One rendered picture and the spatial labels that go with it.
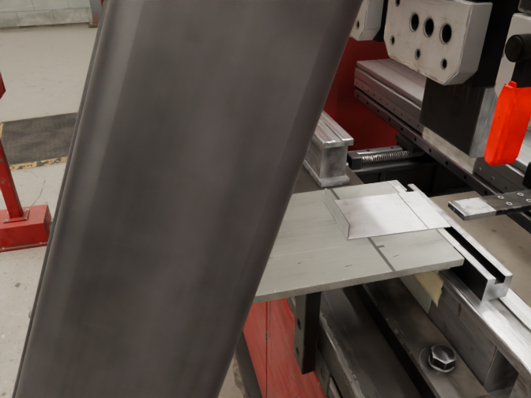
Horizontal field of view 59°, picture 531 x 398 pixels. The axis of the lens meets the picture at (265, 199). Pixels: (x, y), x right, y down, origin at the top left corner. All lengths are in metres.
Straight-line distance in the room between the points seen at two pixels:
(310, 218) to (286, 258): 0.09
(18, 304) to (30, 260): 0.29
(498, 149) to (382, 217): 0.23
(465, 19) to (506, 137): 0.14
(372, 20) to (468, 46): 0.20
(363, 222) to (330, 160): 0.34
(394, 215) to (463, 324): 0.15
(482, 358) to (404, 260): 0.12
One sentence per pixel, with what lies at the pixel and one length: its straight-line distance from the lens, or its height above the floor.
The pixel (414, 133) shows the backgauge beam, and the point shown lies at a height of 0.91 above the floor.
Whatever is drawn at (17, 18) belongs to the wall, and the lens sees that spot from 7.64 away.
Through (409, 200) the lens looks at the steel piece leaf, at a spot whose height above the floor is 1.00.
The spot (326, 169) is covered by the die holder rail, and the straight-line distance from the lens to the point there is 0.91.
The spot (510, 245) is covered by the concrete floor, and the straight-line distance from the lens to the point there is 2.49.
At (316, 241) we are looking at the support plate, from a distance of 0.54.
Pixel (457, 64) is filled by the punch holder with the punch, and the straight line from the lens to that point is 0.49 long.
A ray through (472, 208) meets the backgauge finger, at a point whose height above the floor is 1.00.
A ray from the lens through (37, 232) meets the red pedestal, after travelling 2.41.
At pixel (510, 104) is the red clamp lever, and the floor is 1.20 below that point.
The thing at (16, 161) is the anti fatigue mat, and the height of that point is 0.02.
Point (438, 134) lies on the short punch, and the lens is 0.58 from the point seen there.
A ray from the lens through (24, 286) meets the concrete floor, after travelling 2.23.
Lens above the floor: 1.32
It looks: 31 degrees down
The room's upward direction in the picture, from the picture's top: straight up
